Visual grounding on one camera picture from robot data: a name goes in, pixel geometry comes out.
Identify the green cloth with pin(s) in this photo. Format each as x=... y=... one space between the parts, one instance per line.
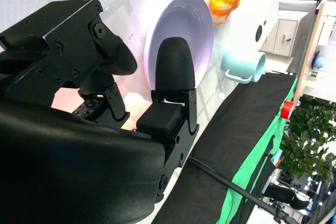
x=252 y=161

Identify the white round plate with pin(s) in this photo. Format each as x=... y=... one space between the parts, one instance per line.
x=183 y=19

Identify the black pole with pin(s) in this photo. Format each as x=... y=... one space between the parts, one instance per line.
x=225 y=180

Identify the black cloth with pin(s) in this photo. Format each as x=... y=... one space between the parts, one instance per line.
x=231 y=129

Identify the light blue mug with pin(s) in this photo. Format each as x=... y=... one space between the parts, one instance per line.
x=244 y=64

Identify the green leafy plant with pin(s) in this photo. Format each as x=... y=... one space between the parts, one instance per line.
x=309 y=134

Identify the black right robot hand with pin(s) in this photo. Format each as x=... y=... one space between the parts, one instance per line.
x=65 y=155

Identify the wooden shelf board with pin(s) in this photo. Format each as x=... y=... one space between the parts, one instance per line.
x=311 y=37

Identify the pink plush doll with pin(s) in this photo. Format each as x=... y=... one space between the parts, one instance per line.
x=136 y=108

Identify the blue round toy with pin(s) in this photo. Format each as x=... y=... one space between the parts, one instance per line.
x=319 y=61

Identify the red tape roll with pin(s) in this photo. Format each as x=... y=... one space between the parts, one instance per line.
x=287 y=109

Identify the white cabinet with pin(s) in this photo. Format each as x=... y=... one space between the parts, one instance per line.
x=284 y=36

